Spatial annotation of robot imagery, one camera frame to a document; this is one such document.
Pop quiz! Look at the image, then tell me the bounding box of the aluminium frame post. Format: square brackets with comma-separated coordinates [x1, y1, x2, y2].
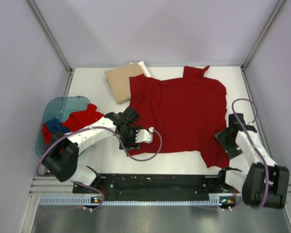
[241, 0, 288, 70]
[26, 0, 73, 73]

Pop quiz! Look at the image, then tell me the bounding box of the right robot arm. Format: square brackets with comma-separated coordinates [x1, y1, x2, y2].
[215, 113, 290, 209]

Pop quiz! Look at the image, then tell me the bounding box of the grey slotted cable duct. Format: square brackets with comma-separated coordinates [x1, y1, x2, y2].
[39, 196, 235, 207]

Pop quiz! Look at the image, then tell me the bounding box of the folded beige t shirt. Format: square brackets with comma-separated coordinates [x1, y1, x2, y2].
[105, 63, 144, 104]

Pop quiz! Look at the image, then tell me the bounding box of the teal plastic basket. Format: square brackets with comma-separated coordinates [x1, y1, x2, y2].
[35, 96, 90, 158]

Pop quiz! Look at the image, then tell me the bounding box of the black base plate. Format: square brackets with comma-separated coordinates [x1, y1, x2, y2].
[72, 173, 247, 201]

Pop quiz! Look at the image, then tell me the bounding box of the bright red t shirt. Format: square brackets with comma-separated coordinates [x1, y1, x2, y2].
[42, 103, 104, 147]

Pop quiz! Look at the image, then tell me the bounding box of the left aluminium frame post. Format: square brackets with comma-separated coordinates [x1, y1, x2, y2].
[26, 0, 73, 73]

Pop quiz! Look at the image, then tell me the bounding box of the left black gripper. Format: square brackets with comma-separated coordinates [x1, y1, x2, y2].
[118, 126, 141, 150]

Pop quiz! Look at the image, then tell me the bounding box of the right aluminium frame post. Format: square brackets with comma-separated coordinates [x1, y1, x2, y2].
[241, 0, 288, 70]

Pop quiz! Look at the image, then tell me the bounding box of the dark red t shirt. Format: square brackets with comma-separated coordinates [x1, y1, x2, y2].
[129, 66, 229, 168]

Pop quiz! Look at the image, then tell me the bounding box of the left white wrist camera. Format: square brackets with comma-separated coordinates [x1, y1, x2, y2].
[135, 127, 154, 144]

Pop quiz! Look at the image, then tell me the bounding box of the front aluminium rail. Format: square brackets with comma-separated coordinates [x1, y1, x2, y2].
[29, 177, 291, 195]

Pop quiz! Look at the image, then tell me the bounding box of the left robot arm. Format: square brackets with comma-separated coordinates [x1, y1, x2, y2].
[42, 107, 141, 193]

